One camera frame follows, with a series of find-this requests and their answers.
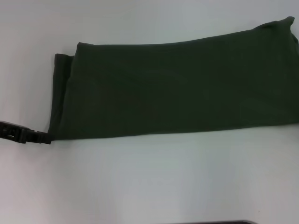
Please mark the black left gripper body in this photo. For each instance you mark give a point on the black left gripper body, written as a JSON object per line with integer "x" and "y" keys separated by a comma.
{"x": 12, "y": 131}

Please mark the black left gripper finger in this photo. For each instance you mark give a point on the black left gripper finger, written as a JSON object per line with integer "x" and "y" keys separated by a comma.
{"x": 38, "y": 137}

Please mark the dark green FREE T-shirt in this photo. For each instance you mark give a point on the dark green FREE T-shirt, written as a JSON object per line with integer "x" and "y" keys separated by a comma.
{"x": 175, "y": 88}

